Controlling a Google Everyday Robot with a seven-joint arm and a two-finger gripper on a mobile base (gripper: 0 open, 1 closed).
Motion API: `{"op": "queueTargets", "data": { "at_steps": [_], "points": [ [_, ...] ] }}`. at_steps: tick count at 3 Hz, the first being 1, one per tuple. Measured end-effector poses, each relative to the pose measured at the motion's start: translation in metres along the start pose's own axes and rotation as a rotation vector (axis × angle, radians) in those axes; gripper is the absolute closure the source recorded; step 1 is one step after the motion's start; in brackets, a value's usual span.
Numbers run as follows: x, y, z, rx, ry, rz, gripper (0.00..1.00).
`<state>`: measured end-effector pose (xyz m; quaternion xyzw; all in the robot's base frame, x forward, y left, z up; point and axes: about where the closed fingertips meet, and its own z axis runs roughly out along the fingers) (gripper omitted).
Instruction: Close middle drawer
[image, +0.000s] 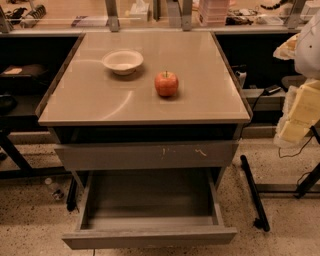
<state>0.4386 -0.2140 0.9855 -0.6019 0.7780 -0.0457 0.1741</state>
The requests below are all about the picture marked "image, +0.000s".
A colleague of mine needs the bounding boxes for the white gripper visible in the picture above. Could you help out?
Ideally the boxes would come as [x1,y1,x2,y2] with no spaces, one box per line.
[273,34,320,143]

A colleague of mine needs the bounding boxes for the grey drawer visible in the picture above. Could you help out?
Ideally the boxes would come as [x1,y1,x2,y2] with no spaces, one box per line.
[62,168,237,250]
[55,140,238,171]

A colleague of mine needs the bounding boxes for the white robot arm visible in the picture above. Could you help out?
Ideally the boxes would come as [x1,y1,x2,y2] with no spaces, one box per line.
[273,11,320,147]

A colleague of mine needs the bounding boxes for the grey top drawer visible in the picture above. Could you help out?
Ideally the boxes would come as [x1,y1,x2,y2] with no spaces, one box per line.
[55,140,238,171]

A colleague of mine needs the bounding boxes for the grey drawer cabinet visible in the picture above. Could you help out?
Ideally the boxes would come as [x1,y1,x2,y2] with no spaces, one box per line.
[35,31,254,191]

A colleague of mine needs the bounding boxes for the black phone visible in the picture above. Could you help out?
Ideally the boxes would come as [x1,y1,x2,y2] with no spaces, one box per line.
[263,85,281,95]

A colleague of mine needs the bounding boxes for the black floor bar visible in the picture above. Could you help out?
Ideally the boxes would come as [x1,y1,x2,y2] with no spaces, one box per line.
[240,155,270,232]

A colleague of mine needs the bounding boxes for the pink stacked trays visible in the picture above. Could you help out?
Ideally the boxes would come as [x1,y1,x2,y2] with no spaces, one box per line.
[198,0,230,27]

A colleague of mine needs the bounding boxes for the red apple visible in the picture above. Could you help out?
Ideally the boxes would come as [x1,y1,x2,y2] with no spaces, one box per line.
[154,71,179,97]

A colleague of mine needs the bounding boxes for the white bowl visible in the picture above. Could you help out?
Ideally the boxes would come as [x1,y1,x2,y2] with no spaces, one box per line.
[102,49,144,75]

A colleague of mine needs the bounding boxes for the tissue box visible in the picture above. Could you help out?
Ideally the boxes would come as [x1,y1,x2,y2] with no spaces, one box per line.
[129,0,150,22]

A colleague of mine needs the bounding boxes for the small clear bottle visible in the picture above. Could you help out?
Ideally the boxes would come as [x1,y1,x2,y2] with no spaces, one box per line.
[45,178,64,201]

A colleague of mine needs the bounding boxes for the black floor cable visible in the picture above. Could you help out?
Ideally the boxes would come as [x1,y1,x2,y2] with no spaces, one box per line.
[277,134,315,159]

